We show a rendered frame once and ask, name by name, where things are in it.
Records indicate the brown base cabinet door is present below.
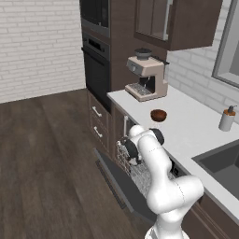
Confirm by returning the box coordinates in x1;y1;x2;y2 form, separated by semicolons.
111;105;129;161

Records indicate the grey sink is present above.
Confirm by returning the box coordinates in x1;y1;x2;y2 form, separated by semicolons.
191;139;239;201

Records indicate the white drawer handle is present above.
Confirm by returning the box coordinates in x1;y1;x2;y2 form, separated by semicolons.
92;125;104;139
91;105;103;119

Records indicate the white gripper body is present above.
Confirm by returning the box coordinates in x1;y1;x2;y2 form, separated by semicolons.
126;154;143;166

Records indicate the glass cabinet door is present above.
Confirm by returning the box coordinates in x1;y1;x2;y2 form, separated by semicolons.
134;0;174;43

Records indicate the brown drawer front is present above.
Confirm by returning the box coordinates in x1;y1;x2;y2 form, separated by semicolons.
88;92;112;132
90;115;112;154

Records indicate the brown bowl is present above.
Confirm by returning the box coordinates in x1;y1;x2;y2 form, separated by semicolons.
150;108;168;123

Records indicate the wire dishwasher rack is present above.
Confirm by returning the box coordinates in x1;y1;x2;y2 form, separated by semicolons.
116;139;177;200

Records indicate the grey framed window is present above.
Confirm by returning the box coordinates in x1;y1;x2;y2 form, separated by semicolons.
211;0;239;90

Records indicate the brown base cabinet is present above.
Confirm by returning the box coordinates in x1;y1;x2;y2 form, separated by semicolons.
181;191;239;239

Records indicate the brown wall cabinet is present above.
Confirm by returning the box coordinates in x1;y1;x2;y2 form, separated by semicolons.
134;0;224;52

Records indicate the white soap dispenser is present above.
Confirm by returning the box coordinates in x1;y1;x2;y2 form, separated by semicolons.
218;105;238;133

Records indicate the grey dishwasher door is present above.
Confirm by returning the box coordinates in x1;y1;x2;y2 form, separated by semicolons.
93;148;159;226

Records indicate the silver cabinet door handle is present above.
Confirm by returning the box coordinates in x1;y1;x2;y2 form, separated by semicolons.
162;0;174;42

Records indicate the beige espresso machine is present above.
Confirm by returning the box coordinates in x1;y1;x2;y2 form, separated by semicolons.
124;48;171;103

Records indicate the white base cabinet handle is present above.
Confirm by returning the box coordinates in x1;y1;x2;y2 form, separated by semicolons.
122;115;129;138

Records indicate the black microwave oven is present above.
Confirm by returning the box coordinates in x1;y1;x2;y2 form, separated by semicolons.
78;0;112;39

